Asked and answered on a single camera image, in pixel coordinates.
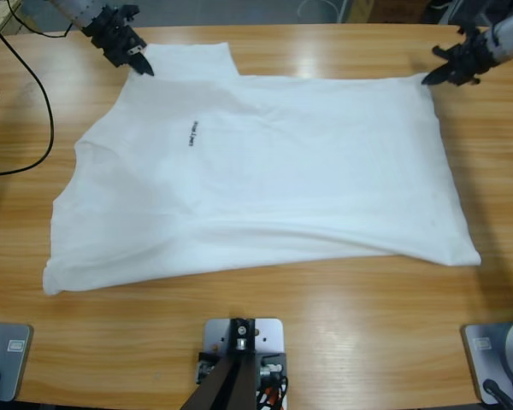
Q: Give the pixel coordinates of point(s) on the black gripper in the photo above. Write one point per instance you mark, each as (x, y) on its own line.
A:
(474, 55)
(111, 38)

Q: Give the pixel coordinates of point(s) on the white t-shirt with small print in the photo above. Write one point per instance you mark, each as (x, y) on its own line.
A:
(261, 171)

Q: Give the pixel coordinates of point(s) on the brown cardboard box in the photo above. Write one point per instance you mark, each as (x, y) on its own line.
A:
(361, 8)

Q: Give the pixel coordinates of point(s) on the stacked cardboard boxes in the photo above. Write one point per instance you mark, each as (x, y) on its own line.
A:
(0, 19)

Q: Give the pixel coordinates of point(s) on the white mounting block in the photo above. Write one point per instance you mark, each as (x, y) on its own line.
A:
(271, 337)

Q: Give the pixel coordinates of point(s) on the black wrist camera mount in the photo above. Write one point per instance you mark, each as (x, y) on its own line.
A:
(444, 51)
(126, 12)

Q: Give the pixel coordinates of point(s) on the grey metal frame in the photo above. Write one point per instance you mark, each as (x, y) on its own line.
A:
(466, 10)

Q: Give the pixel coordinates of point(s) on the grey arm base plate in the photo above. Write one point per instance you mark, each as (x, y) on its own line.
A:
(491, 363)
(8, 363)

